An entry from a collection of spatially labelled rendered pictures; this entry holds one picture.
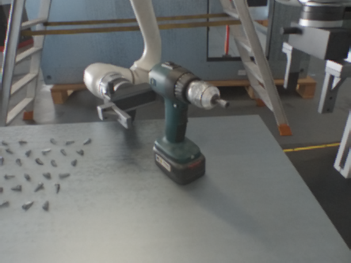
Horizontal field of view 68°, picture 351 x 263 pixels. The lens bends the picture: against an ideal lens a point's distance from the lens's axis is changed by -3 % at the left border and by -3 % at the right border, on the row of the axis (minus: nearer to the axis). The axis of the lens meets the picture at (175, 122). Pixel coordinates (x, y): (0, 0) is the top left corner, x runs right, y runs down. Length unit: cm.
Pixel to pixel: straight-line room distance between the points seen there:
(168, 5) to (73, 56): 101
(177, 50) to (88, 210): 214
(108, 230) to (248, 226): 24
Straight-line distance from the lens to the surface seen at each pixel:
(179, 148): 56
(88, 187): 60
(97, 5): 260
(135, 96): 70
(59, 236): 52
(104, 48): 264
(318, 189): 115
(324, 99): 56
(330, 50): 54
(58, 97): 286
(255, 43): 182
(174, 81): 47
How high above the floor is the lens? 102
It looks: 28 degrees down
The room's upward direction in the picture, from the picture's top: 2 degrees counter-clockwise
